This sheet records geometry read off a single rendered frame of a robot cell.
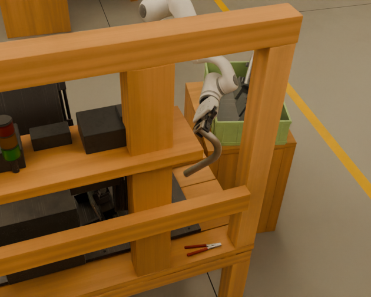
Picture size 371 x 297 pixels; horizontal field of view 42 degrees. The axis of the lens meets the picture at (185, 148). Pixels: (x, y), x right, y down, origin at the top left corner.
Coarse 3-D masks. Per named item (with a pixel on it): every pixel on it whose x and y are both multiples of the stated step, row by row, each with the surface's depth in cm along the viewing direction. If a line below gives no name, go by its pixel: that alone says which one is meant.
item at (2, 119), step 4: (0, 116) 132; (4, 116) 132; (8, 116) 132; (0, 120) 131; (4, 120) 131; (8, 120) 131; (0, 124) 130; (4, 124) 130; (8, 124) 130; (12, 124) 132; (0, 128) 130; (4, 128) 130; (8, 128) 131; (12, 128) 133; (0, 132) 131; (4, 132) 131; (8, 132) 132; (12, 132) 133; (0, 136) 132; (4, 136) 132; (8, 136) 132
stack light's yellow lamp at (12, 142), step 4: (12, 136) 134; (0, 140) 133; (4, 140) 133; (8, 140) 133; (12, 140) 134; (16, 140) 136; (0, 144) 135; (4, 144) 134; (8, 144) 134; (12, 144) 135; (16, 144) 136; (4, 148) 135; (8, 148) 135; (12, 148) 136
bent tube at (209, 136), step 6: (198, 126) 183; (198, 132) 182; (204, 132) 181; (210, 132) 183; (210, 138) 182; (216, 138) 183; (216, 144) 184; (216, 150) 186; (210, 156) 190; (216, 156) 188; (198, 162) 195; (204, 162) 192; (210, 162) 191; (192, 168) 196; (198, 168) 194; (186, 174) 198
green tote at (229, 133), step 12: (204, 72) 308; (240, 72) 310; (216, 120) 260; (288, 120) 262; (216, 132) 263; (228, 132) 264; (240, 132) 265; (288, 132) 268; (228, 144) 270; (276, 144) 272
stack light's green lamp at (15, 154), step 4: (16, 148) 137; (4, 152) 136; (8, 152) 136; (12, 152) 136; (16, 152) 137; (20, 152) 140; (4, 156) 137; (8, 156) 137; (12, 156) 137; (16, 156) 138; (20, 156) 140; (8, 160) 138; (12, 160) 138; (16, 160) 139
